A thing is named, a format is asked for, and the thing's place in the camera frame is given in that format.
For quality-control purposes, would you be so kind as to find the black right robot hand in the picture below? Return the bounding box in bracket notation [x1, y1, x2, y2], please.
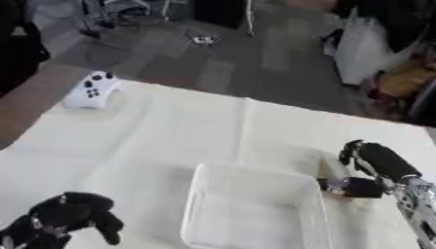
[314, 139, 424, 199]

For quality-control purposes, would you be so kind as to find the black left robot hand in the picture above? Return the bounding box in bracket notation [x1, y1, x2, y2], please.
[0, 192, 127, 249]

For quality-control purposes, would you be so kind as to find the white plastic bag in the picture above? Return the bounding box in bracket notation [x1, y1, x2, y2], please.
[321, 8, 424, 86]

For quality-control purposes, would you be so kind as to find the white game controller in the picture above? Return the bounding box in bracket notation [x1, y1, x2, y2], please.
[59, 71, 125, 110]

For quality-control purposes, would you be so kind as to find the black tripod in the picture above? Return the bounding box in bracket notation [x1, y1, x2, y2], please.
[76, 0, 118, 39]

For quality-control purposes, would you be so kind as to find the small white floor device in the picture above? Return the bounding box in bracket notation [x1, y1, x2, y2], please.
[191, 34, 220, 47]

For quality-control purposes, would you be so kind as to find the yellow brown bag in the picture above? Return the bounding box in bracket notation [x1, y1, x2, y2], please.
[368, 61, 436, 101]

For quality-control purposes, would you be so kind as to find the white plastic basket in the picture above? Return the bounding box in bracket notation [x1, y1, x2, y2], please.
[178, 162, 334, 249]

